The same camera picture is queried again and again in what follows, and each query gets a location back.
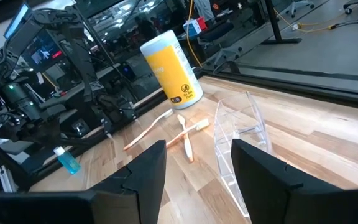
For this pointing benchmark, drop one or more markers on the orange white toothbrush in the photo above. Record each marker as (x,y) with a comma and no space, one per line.
(186,140)
(148,130)
(201,125)

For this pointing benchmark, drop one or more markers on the blue mouthwash bottle white cap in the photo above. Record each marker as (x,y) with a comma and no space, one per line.
(68,161)

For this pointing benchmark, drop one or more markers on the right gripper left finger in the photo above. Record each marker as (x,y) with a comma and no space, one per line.
(135,193)

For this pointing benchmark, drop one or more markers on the clear acrylic organizer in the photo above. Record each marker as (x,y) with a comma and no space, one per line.
(225,124)

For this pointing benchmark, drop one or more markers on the computer monitor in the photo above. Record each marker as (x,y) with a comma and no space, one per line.
(17,20)

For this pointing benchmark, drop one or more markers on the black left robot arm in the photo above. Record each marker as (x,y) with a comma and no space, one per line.
(76,62)

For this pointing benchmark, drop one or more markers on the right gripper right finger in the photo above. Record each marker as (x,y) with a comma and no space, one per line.
(275,193)

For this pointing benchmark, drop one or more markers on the yellow white wipes canister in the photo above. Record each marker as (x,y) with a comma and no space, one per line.
(172,71)

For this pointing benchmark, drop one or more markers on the person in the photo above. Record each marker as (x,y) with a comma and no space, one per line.
(204,9)

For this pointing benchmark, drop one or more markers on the grey chair base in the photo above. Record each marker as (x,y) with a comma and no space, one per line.
(300,4)

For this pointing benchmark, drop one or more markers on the black stand post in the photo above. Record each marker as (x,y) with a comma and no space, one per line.
(273,21)

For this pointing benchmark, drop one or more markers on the red and blue box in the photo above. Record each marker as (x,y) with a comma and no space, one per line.
(194,28)

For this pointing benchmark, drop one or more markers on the black office chair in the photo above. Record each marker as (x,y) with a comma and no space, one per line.
(216,31)

